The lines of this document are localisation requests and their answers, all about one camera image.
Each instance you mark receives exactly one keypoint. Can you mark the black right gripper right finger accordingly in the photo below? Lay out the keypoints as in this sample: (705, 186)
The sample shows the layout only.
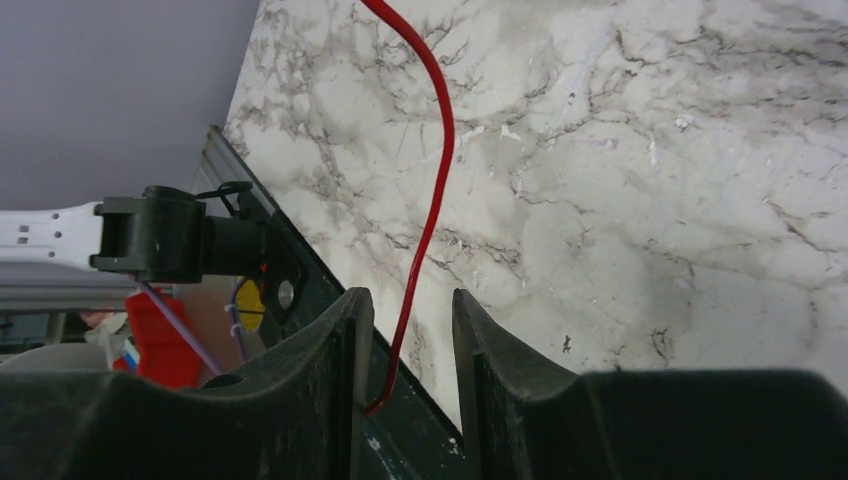
(525, 417)

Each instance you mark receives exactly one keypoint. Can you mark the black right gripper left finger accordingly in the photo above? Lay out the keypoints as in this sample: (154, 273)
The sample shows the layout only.
(293, 412)

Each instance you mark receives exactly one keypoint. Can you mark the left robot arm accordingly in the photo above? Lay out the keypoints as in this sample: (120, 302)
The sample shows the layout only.
(166, 235)

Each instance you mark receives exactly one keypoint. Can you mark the red object under table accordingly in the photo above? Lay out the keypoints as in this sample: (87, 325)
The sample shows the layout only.
(157, 352)

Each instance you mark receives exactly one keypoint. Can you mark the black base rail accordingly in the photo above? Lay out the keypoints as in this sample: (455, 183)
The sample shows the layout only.
(411, 437)

